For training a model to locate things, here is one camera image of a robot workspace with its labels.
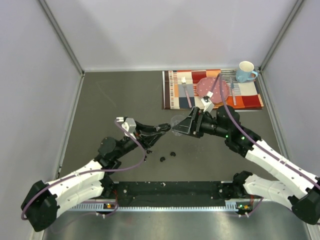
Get pink-handled metal knife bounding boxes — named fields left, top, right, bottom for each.
left=229, top=76, right=237, bottom=106

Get pink polka-dot plate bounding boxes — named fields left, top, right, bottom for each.
left=196, top=77, right=230, bottom=104

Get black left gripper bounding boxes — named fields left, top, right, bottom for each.
left=115, top=121, right=166, bottom=159

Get pink-handled metal fork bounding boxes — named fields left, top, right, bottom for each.
left=181, top=77, right=193, bottom=108

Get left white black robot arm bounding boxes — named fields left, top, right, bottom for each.
left=21, top=117, right=171, bottom=232

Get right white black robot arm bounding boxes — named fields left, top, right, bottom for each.
left=173, top=105, right=320, bottom=225

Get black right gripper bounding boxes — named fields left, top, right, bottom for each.
left=172, top=107, right=230, bottom=139

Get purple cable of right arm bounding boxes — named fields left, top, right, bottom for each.
left=208, top=72, right=320, bottom=218

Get light blue mug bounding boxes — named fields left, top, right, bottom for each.
left=236, top=61, right=258, bottom=83

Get colourful patchwork placemat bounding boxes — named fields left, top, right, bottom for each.
left=162, top=69, right=264, bottom=111

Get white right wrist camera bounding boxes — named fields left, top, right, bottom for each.
left=201, top=91, right=215, bottom=113

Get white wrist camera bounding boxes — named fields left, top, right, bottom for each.
left=201, top=91, right=215, bottom=113
left=115, top=117, right=137, bottom=134

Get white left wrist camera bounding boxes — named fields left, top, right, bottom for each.
left=115, top=117, right=137, bottom=134

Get clear plastic cup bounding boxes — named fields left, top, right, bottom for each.
left=170, top=115, right=186, bottom=136

